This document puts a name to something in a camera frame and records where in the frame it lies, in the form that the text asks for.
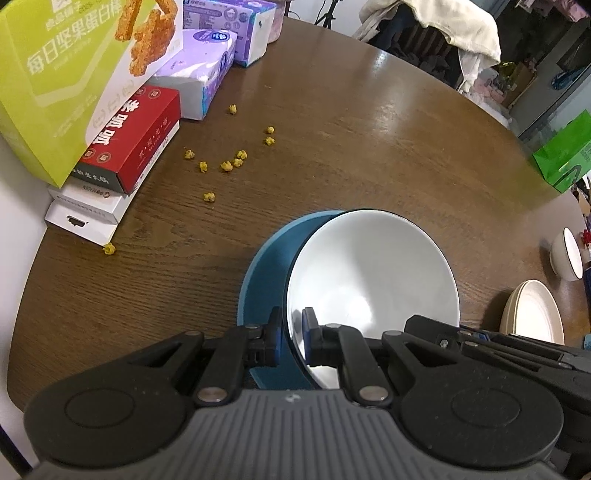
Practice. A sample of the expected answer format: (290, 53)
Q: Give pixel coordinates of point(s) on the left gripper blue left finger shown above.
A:
(266, 341)

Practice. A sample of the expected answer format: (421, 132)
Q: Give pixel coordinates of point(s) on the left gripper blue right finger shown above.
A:
(321, 342)

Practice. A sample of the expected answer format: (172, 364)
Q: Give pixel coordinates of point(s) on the blue bowl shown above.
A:
(263, 289)

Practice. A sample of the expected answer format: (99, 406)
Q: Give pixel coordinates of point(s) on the cream plate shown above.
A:
(531, 311)

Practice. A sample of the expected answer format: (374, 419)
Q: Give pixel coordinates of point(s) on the white bowl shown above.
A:
(565, 257)
(369, 269)

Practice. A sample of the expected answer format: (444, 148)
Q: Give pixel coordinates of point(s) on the small red flower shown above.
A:
(585, 237)

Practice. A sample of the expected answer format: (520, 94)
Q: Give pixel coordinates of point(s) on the green paper bag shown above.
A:
(565, 159)

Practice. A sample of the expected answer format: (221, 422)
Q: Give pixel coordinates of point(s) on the white flat box stack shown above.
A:
(93, 212)

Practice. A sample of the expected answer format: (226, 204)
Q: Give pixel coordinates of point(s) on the red box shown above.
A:
(117, 156)

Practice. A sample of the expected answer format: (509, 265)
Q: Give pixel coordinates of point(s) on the purple tissue pack lower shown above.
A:
(198, 69)

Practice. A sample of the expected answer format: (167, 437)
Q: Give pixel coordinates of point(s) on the purple tissue pack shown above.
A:
(198, 69)
(250, 20)

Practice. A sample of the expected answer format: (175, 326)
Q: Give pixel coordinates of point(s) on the pink textured vase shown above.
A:
(280, 12)

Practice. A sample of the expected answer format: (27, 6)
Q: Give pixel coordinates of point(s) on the studio light on stand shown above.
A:
(326, 17)

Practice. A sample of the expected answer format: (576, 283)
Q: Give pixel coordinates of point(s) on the chair with clothes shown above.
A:
(423, 47)

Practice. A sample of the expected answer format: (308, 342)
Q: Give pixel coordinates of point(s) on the purple tissue pack upper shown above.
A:
(250, 20)

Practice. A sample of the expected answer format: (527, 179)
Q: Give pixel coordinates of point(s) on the yellow green snack box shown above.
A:
(68, 66)

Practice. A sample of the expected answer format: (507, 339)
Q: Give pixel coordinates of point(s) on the cream sweater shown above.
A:
(464, 25)

